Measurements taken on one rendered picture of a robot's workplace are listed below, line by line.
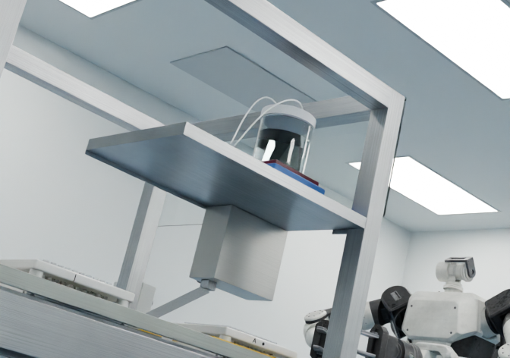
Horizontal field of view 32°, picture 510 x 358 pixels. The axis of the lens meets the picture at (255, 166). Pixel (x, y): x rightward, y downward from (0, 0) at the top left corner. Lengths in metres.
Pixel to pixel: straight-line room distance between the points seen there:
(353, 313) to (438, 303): 0.64
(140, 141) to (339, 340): 0.70
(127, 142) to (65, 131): 4.05
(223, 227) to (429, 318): 0.83
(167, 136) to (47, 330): 0.49
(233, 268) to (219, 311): 4.48
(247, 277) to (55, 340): 0.74
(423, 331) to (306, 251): 4.62
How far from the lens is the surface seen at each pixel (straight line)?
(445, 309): 2.86
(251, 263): 2.40
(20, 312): 1.76
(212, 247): 2.36
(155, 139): 2.00
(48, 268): 1.81
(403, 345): 2.59
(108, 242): 6.24
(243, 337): 2.13
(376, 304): 3.08
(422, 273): 8.25
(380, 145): 2.39
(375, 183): 2.35
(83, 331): 1.84
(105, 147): 2.15
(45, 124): 6.06
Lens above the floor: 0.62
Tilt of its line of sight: 18 degrees up
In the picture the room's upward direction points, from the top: 13 degrees clockwise
